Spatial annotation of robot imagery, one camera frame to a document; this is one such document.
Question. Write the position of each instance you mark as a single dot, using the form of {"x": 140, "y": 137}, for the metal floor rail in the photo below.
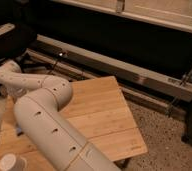
{"x": 47, "y": 50}

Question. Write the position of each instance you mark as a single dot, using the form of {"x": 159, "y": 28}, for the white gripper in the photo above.
{"x": 16, "y": 93}

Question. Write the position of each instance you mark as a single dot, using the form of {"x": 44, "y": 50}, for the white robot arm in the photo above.
{"x": 39, "y": 100}

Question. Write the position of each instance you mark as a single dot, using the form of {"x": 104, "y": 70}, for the white paper cup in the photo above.
{"x": 12, "y": 162}

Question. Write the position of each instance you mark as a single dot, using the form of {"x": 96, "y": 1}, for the black office chair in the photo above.
{"x": 14, "y": 40}

